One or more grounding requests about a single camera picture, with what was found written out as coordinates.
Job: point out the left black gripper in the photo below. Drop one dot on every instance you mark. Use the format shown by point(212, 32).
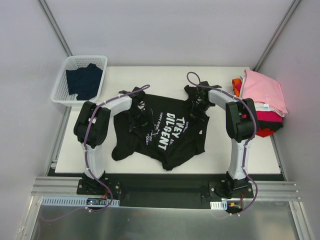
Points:
point(139, 116)

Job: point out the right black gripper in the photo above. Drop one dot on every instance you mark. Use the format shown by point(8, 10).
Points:
point(197, 107)

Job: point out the pink t shirt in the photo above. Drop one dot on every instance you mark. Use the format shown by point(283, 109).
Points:
point(263, 89)

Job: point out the magenta t shirt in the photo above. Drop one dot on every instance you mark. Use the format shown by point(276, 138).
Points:
point(269, 116)

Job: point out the white plastic laundry basket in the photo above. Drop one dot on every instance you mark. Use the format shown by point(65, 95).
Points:
point(60, 93)

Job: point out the red t shirt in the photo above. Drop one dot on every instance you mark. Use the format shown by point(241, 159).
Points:
point(265, 132)

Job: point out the white t shirt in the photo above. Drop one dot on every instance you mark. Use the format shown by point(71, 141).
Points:
point(259, 106)

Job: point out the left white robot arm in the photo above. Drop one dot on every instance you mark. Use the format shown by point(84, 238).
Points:
point(92, 124)

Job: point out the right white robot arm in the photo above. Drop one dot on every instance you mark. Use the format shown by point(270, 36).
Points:
point(241, 127)

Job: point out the navy blue t shirt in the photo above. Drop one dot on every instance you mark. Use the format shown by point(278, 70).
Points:
point(84, 82)

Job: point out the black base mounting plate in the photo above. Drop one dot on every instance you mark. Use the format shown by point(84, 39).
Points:
point(177, 191)

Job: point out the left white cable duct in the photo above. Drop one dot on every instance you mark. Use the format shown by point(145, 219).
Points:
point(78, 202)

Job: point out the white cable duct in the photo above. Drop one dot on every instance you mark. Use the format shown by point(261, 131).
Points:
point(219, 205)
point(78, 202)

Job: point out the right white cable duct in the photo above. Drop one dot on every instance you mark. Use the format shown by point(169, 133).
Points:
point(219, 205)

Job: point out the aluminium frame rail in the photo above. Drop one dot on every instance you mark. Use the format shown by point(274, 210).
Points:
point(67, 186)

